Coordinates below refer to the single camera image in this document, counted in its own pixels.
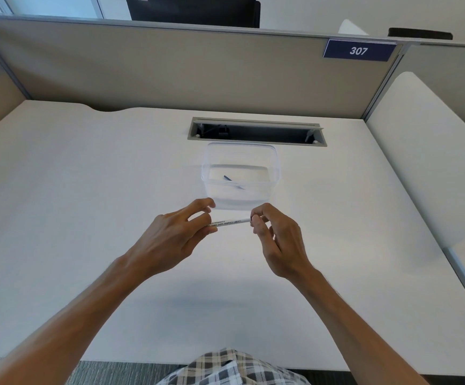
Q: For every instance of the person's left hand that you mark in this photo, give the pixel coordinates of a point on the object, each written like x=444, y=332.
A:
x=168, y=244

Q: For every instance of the blue number sign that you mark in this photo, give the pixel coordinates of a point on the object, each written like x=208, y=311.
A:
x=359, y=50

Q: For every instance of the glass door with metal frame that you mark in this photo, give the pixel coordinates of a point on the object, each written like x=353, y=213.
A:
x=44, y=4

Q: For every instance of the person's left forearm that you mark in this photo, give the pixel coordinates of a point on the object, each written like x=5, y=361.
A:
x=56, y=336

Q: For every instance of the plaid shorts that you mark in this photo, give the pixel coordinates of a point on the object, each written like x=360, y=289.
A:
x=232, y=370

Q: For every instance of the white divider tip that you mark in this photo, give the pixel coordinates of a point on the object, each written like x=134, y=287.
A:
x=352, y=28

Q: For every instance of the black chair back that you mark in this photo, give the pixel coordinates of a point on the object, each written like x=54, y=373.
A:
x=420, y=34

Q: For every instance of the clear plastic container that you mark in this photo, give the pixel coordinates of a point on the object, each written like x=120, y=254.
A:
x=256, y=192

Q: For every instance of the person's right forearm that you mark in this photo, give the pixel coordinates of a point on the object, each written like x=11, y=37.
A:
x=361, y=336

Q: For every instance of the black monitor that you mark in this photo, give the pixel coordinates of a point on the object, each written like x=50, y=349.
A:
x=192, y=9

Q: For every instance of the beige neighbouring partition panel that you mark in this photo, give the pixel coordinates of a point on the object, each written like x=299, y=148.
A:
x=449, y=80

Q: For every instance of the white rounded side divider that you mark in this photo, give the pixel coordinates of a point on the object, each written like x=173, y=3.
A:
x=421, y=152

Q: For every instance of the old pen refill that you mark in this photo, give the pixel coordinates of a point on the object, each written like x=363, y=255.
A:
x=228, y=178

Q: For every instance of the person's right hand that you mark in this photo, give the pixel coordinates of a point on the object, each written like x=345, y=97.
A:
x=284, y=248

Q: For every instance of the white pen with black cap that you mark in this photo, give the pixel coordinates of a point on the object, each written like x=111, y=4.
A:
x=230, y=223

